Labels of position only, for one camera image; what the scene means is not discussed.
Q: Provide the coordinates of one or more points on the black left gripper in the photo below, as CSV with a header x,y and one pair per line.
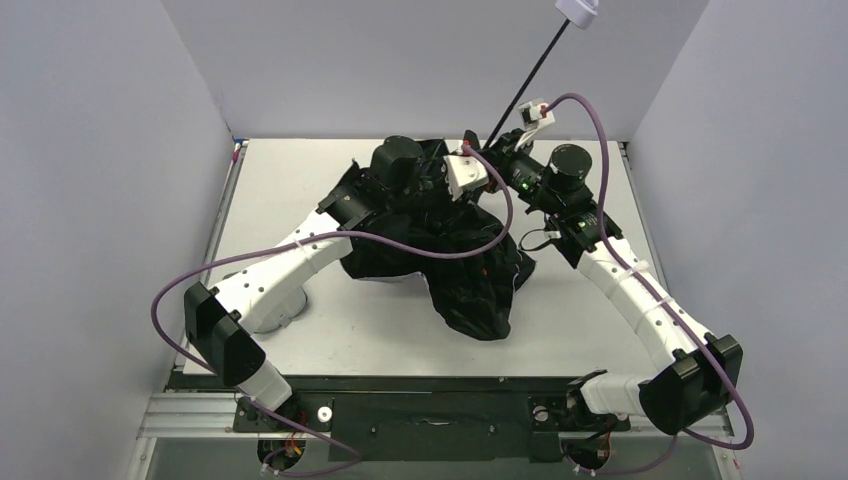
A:
x,y
432,172

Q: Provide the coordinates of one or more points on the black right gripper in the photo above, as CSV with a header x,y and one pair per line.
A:
x,y
494,157

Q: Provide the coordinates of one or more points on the black and lilac folding umbrella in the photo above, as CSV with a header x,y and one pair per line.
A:
x,y
471,264

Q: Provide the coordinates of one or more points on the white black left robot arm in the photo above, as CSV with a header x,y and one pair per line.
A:
x,y
222,320

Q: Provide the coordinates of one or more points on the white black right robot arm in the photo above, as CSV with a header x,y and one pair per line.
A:
x,y
696,369

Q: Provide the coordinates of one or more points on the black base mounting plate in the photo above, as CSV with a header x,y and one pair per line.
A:
x,y
406,444

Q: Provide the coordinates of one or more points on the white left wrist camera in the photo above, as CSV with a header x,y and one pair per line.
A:
x,y
464,174

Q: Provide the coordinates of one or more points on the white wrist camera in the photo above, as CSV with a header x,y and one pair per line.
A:
x,y
535,118
464,174

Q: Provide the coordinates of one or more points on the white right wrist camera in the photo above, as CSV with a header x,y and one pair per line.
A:
x,y
535,118

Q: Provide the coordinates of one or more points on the aluminium front frame rail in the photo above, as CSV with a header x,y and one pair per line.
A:
x,y
220,415

